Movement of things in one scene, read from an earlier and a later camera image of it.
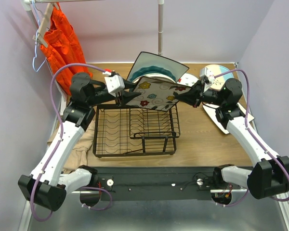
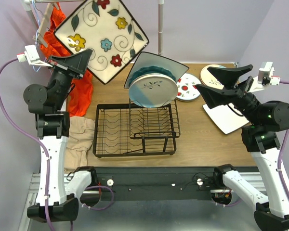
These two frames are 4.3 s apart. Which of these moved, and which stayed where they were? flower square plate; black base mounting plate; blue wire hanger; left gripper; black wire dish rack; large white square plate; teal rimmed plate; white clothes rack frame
Moved: flower square plate; left gripper
Stayed: large white square plate; black wire dish rack; teal rimmed plate; white clothes rack frame; blue wire hanger; black base mounting plate
